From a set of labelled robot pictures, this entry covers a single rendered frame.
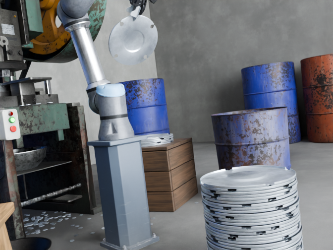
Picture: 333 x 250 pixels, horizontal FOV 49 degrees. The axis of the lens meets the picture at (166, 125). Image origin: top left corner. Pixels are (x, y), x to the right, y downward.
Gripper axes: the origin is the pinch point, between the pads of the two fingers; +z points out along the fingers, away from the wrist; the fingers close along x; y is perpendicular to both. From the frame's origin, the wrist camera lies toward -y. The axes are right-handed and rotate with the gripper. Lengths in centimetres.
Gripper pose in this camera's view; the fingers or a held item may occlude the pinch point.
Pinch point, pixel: (135, 18)
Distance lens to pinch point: 200.1
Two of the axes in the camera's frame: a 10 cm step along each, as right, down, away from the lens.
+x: 5.3, 6.7, -5.1
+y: -7.6, 1.2, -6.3
